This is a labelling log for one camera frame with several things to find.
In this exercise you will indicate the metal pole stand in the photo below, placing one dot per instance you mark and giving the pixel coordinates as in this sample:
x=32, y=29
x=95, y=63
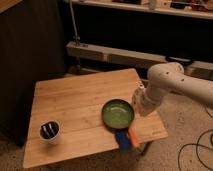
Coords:
x=76, y=35

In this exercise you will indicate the upper shelf with items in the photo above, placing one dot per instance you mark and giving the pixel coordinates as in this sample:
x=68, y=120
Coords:
x=148, y=7

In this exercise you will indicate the orange stick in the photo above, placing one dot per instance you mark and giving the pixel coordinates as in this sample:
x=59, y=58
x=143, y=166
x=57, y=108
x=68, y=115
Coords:
x=133, y=138

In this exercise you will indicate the white cup with dark inside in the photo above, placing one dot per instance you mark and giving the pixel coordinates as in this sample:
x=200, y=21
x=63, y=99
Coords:
x=50, y=132

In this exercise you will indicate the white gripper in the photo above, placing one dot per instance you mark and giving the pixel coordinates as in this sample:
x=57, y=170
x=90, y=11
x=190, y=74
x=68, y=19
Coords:
x=141, y=103

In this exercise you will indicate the dark cabinet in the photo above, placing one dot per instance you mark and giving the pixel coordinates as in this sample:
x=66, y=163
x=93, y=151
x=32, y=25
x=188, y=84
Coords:
x=31, y=49

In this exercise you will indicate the long grey case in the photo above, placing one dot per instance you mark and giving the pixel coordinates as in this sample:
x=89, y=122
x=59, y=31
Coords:
x=197, y=69

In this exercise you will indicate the green ceramic bowl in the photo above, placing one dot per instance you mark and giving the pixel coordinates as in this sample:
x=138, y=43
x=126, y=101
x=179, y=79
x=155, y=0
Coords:
x=117, y=114

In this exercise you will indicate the wooden folding table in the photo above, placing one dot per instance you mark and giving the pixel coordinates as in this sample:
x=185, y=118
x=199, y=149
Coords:
x=75, y=103

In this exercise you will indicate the blue block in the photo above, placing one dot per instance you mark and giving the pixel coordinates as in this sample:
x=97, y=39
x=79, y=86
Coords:
x=122, y=140

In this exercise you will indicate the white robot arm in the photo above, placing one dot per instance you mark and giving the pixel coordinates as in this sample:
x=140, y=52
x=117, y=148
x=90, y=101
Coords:
x=167, y=77

